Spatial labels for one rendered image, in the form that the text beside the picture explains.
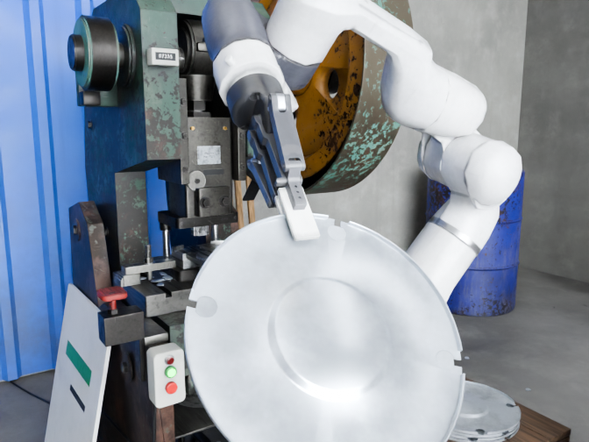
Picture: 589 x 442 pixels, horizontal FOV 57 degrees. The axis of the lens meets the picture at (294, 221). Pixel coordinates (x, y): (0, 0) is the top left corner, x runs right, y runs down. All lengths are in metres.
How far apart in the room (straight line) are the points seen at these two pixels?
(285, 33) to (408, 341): 0.45
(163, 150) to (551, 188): 3.61
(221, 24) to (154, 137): 0.72
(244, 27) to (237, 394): 0.48
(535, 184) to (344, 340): 4.20
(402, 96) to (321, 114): 0.85
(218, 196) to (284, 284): 1.01
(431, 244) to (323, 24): 0.45
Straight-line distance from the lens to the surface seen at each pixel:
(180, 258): 1.63
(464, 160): 0.97
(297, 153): 0.62
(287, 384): 0.52
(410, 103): 0.90
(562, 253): 4.64
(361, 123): 1.50
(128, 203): 1.77
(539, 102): 4.69
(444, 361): 0.60
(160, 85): 1.47
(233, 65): 0.72
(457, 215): 1.03
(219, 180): 1.59
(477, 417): 1.62
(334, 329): 0.55
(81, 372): 1.91
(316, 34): 0.78
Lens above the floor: 1.15
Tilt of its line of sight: 10 degrees down
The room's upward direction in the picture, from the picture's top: straight up
